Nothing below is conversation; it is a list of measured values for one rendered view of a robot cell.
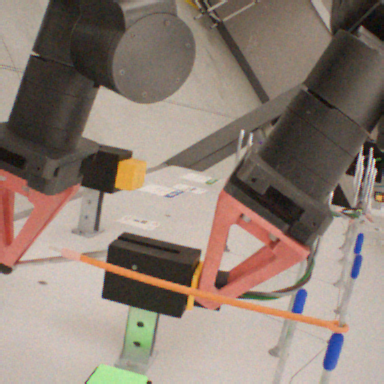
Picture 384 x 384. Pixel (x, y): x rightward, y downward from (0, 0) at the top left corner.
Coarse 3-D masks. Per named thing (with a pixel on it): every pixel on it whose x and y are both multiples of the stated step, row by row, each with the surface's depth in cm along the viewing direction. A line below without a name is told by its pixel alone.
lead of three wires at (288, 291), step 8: (312, 256) 53; (312, 264) 52; (304, 280) 50; (288, 288) 49; (296, 288) 49; (240, 296) 48; (248, 296) 48; (256, 296) 48; (264, 296) 48; (272, 296) 48; (280, 296) 48
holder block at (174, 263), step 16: (128, 240) 49; (144, 240) 50; (160, 240) 50; (112, 256) 47; (128, 256) 47; (144, 256) 47; (160, 256) 47; (176, 256) 47; (192, 256) 48; (112, 272) 47; (144, 272) 47; (160, 272) 47; (176, 272) 46; (192, 272) 47; (112, 288) 47; (128, 288) 47; (144, 288) 47; (160, 288) 47; (128, 304) 47; (144, 304) 47; (160, 304) 47; (176, 304) 47
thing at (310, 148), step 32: (288, 128) 44; (320, 128) 43; (352, 128) 43; (256, 160) 43; (288, 160) 44; (320, 160) 43; (352, 160) 45; (288, 192) 42; (320, 192) 44; (320, 224) 42
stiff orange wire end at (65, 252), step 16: (64, 256) 39; (80, 256) 38; (128, 272) 38; (176, 288) 37; (192, 288) 37; (240, 304) 36; (256, 304) 36; (304, 320) 35; (320, 320) 35; (336, 320) 35
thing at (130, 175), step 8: (128, 160) 79; (136, 160) 80; (120, 168) 77; (128, 168) 77; (136, 168) 77; (144, 168) 80; (120, 176) 78; (128, 176) 77; (136, 176) 78; (144, 176) 81; (120, 184) 78; (128, 184) 77; (136, 184) 79
